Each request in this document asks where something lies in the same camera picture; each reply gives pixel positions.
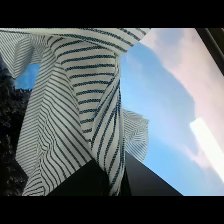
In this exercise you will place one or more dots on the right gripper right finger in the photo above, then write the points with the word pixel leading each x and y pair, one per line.
pixel 146 181

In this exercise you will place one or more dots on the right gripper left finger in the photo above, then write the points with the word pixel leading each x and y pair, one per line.
pixel 83 181

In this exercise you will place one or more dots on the white blue striped shirt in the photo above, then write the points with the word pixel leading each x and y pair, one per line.
pixel 66 100

